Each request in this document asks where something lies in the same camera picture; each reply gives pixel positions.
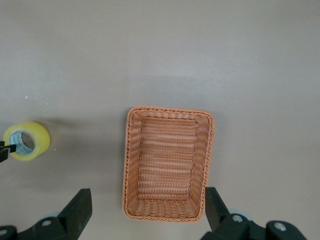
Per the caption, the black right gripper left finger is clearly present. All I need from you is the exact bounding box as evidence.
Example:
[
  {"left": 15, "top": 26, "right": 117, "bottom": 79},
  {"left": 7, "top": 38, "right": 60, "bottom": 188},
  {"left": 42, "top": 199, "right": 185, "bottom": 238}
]
[{"left": 0, "top": 188, "right": 94, "bottom": 240}]

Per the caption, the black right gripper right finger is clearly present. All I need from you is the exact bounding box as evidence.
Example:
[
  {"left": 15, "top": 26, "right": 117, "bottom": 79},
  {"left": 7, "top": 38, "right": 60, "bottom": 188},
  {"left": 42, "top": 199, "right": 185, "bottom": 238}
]
[{"left": 199, "top": 186, "right": 308, "bottom": 240}]

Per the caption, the yellow clear tape roll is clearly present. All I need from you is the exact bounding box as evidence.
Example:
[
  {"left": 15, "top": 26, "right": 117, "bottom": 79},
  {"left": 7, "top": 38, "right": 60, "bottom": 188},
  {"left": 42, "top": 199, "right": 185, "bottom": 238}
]
[{"left": 2, "top": 120, "right": 52, "bottom": 163}]

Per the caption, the brown wicker basket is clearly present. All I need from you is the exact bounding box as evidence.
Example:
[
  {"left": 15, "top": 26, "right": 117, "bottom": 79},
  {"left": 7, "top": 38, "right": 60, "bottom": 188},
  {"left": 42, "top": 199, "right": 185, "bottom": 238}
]
[{"left": 121, "top": 105, "right": 217, "bottom": 224}]

